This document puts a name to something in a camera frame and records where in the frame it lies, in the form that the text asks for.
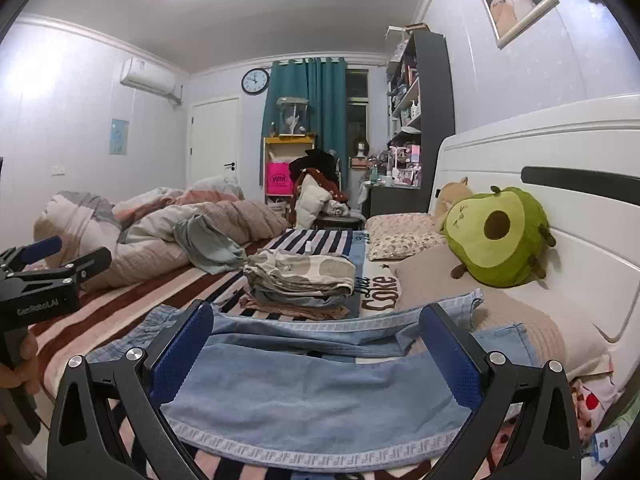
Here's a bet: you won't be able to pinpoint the round wall clock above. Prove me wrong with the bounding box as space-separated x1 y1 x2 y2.
241 68 270 96

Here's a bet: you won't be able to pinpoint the yellow shelf unit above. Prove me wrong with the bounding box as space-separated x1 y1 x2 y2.
262 136 314 203

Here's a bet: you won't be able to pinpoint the white air conditioner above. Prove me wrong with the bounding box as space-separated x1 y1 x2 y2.
120 58 182 106

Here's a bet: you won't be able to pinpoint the glass display case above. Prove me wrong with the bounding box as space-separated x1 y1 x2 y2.
277 96 309 136

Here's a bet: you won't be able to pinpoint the white door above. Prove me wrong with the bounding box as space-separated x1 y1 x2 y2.
186 98 240 185

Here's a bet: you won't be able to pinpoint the light blue denim pants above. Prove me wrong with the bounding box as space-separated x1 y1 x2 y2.
86 287 544 474

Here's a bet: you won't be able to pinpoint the small blue wall poster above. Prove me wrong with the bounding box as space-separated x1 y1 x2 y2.
108 118 129 156

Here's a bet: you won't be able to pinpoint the striped fleece bed blanket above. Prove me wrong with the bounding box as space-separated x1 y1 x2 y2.
29 227 522 480

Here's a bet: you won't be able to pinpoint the dark tall bookshelf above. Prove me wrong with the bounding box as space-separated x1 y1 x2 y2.
362 24 456 217

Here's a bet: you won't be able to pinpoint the grey green crumpled garment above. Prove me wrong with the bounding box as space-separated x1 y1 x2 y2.
172 214 247 274

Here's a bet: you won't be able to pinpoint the pile of clothes on chair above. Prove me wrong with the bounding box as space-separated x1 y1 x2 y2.
288 148 364 231

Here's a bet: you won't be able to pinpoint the framed portrait photo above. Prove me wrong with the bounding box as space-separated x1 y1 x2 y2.
480 0 561 50

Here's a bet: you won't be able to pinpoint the stack of folded clothes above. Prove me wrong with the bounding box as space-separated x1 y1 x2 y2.
243 249 356 321

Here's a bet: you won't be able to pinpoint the teal curtain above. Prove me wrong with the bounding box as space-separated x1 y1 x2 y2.
262 58 348 185

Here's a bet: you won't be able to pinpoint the tan plush animal toy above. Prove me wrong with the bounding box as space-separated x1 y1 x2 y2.
434 177 473 232

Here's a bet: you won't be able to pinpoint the pink shopping bag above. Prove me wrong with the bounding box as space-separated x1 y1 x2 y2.
265 162 294 196

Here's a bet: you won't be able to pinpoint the pink ribbed pillow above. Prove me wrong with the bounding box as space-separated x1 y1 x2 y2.
393 245 613 379

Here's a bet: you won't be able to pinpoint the crumpled pink striped duvet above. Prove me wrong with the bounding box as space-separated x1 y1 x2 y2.
34 176 288 292

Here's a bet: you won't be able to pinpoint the person's left hand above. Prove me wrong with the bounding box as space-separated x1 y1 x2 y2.
0 330 40 396

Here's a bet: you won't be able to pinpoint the green avocado plush toy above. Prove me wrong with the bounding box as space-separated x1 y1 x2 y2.
442 186 556 288

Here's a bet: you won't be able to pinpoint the white bed headboard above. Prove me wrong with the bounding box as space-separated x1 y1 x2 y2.
434 94 639 388

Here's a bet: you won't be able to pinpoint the mannequin head with wig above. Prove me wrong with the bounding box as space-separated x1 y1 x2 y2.
349 138 370 170

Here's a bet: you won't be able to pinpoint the floral pillow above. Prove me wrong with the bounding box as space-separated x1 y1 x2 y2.
364 212 446 261

